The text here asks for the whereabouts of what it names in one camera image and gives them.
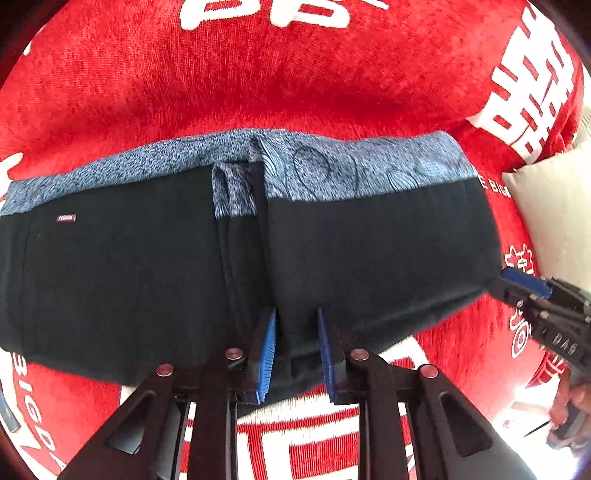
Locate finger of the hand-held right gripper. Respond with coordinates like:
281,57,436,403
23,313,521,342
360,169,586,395
488,277,532,309
501,267,553,299

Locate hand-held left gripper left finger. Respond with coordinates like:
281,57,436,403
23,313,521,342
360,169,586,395
58,308,278,480

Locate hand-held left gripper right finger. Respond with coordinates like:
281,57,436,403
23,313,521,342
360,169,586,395
316,307,536,480

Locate black pants with blue trim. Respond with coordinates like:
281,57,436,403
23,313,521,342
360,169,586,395
0,130,503,404

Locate person's right hand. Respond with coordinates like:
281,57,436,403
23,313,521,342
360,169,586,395
549,369,591,450

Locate white pillow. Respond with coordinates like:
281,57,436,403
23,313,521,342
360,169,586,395
501,106,591,282

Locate red printed blanket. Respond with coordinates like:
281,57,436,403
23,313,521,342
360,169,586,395
0,0,585,480

